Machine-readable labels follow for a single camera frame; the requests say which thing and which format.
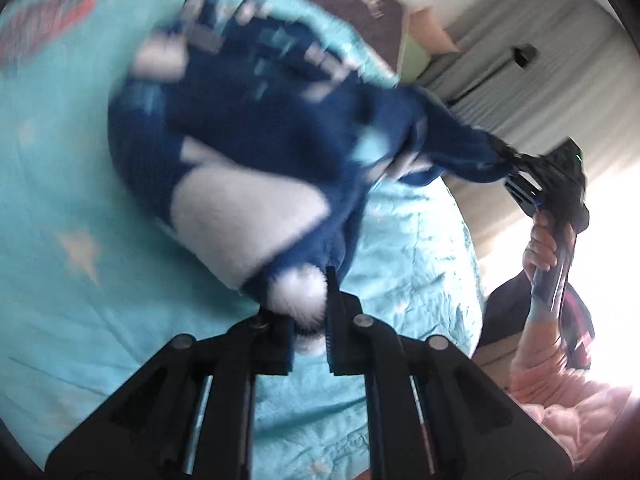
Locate black floor lamp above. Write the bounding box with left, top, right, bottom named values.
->
left=447, top=45, right=539, bottom=106

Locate grey pleated curtain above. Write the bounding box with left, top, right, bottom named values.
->
left=415, top=0, right=632, bottom=241

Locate pink pillow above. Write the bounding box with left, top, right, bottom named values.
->
left=407, top=7, right=461, bottom=53

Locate floral folded cloth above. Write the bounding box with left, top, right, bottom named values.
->
left=0, top=0, right=96, bottom=61

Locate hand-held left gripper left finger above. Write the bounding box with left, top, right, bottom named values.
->
left=45, top=310, right=293, bottom=480

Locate small green pillow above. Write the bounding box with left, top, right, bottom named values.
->
left=400, top=35, right=431, bottom=83

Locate navy fleece star-print robe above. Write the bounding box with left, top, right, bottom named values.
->
left=107, top=0, right=511, bottom=356

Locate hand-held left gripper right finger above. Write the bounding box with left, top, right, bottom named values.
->
left=325, top=267, right=576, bottom=480

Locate teal star-print quilted blanket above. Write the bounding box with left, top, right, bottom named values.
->
left=0, top=0, right=483, bottom=480

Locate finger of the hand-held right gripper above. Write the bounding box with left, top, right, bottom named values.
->
left=492, top=142, right=541, bottom=173
left=505, top=172, right=544, bottom=213

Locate dark plaid cloth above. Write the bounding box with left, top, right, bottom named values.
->
left=480, top=280, right=596, bottom=371

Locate person's right hand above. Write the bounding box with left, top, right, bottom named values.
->
left=522, top=212, right=559, bottom=273

